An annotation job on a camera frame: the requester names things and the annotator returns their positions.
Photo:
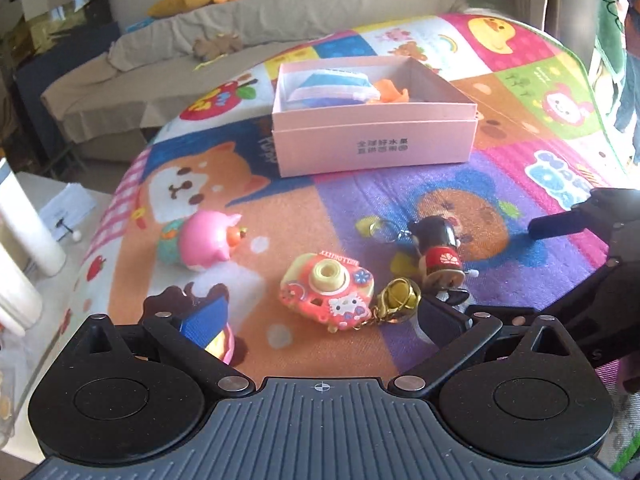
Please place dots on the orange plastic toy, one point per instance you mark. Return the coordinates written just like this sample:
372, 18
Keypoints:
388, 93

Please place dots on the pink pig squishy toy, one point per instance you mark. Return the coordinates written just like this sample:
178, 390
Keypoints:
201, 240

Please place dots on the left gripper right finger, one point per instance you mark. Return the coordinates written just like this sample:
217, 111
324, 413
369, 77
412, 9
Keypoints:
462, 341

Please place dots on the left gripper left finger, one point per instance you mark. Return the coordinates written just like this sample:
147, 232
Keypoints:
217, 377

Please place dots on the beige covered sofa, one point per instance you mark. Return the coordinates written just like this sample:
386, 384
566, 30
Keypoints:
146, 78

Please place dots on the white thermos bottle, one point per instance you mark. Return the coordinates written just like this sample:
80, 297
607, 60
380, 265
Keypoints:
26, 226

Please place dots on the white steel mug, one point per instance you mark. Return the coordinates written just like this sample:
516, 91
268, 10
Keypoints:
21, 304

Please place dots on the yellow pillow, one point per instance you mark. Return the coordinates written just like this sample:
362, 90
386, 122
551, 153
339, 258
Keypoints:
168, 8

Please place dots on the chocolate pudding toy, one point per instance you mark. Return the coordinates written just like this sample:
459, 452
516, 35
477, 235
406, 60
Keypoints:
203, 320

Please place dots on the blue striped tissue pack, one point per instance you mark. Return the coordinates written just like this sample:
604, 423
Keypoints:
323, 88

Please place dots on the brown plush teddy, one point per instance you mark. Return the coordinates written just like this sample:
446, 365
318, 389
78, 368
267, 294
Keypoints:
208, 50

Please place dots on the pink toy camera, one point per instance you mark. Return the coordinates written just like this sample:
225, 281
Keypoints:
329, 289

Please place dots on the colourful cartoon play mat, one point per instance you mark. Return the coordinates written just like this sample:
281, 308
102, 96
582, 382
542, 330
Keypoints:
540, 147

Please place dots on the pink cardboard box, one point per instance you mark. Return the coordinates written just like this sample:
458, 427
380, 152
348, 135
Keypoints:
436, 126

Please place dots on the gold bell keychain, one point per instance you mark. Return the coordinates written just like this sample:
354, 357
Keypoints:
397, 302

